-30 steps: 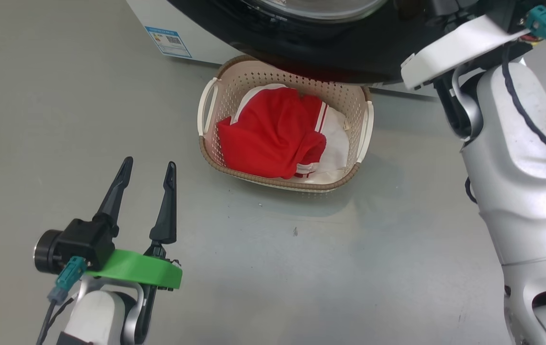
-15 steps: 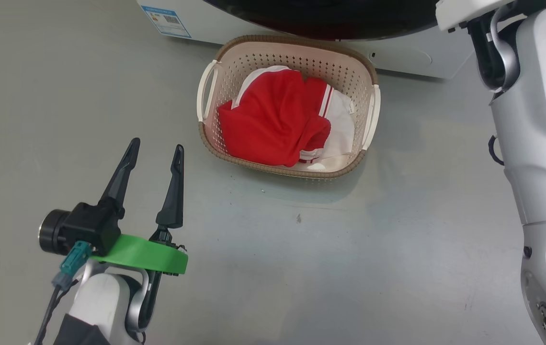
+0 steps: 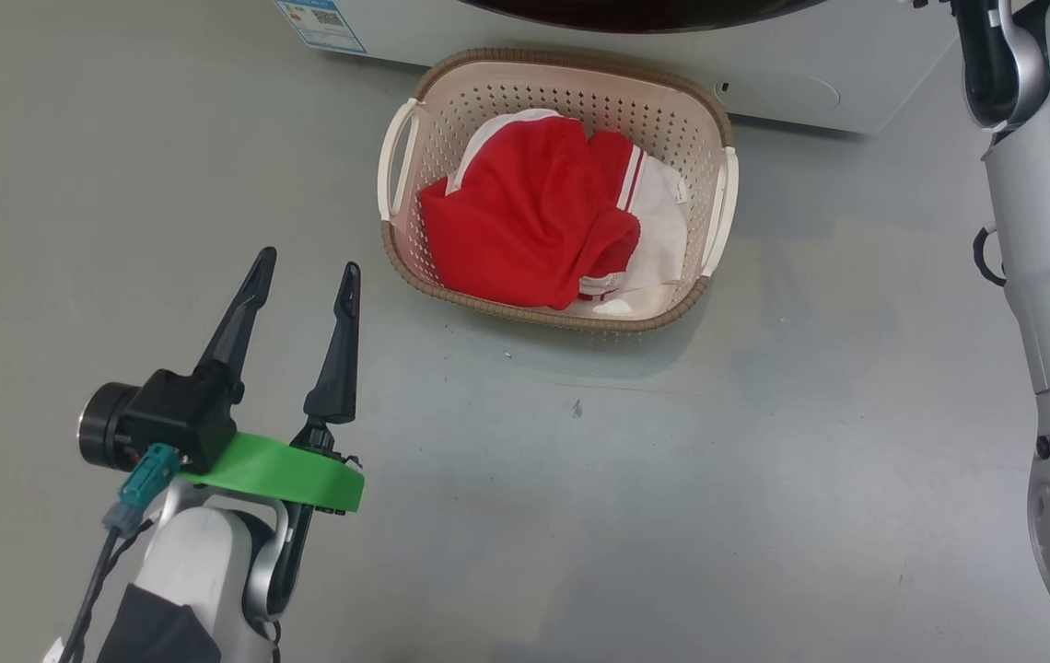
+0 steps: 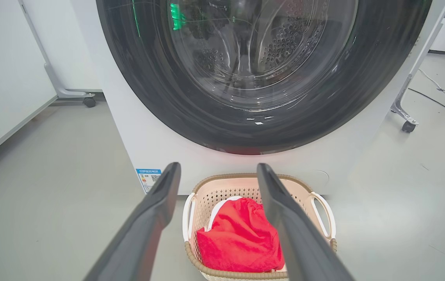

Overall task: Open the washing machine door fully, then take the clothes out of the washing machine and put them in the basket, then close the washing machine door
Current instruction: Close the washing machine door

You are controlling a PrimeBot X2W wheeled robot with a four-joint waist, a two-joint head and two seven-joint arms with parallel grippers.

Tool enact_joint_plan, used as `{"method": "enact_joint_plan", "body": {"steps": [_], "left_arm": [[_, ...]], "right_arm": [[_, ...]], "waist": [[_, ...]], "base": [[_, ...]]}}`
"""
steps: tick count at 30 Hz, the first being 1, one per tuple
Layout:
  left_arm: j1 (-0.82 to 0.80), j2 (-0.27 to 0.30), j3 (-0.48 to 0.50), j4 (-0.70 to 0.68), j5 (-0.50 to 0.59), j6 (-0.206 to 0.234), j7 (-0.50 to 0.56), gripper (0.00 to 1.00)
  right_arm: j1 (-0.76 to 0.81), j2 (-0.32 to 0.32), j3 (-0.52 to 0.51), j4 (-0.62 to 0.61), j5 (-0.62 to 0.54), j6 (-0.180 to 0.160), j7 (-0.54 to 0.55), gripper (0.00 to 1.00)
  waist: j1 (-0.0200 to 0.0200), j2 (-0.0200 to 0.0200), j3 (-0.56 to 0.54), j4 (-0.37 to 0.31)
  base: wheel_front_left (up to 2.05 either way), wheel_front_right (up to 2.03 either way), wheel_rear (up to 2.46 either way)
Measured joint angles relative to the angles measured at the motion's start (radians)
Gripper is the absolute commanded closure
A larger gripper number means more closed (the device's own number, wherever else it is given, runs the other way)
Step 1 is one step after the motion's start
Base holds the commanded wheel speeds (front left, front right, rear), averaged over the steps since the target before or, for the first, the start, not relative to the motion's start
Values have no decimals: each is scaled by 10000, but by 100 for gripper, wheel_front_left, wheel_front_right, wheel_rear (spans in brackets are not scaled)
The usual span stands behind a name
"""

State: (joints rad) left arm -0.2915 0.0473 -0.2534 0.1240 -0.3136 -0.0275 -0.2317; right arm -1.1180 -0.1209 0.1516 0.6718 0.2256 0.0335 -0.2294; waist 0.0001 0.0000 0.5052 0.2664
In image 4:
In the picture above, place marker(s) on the wheeled partition stand left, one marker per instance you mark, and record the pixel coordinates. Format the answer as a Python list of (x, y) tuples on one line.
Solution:
[(56, 84)]

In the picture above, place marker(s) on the cream perforated laundry basket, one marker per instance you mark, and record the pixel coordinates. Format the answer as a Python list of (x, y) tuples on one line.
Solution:
[(222, 187)]

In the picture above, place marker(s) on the grey stand leg with caster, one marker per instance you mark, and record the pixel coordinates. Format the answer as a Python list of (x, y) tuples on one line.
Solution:
[(404, 115)]

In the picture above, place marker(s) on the red and white garment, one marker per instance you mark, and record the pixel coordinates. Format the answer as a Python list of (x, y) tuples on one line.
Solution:
[(238, 238)]

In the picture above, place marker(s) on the white front-load washing machine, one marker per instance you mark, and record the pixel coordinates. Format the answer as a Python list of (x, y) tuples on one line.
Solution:
[(160, 140)]

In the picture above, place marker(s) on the black round glass washer door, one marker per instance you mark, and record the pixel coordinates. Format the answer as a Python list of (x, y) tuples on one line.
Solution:
[(148, 89)]

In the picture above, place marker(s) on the white partition panel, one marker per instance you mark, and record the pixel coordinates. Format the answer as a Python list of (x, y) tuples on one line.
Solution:
[(70, 47), (4, 70)]

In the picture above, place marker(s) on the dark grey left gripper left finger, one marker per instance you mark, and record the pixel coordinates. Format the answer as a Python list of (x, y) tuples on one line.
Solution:
[(144, 234)]

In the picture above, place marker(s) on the blue energy label sticker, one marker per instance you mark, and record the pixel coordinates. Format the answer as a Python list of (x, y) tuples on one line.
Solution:
[(150, 178)]

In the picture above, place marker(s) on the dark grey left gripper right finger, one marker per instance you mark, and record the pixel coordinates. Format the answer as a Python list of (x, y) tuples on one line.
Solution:
[(300, 242)]

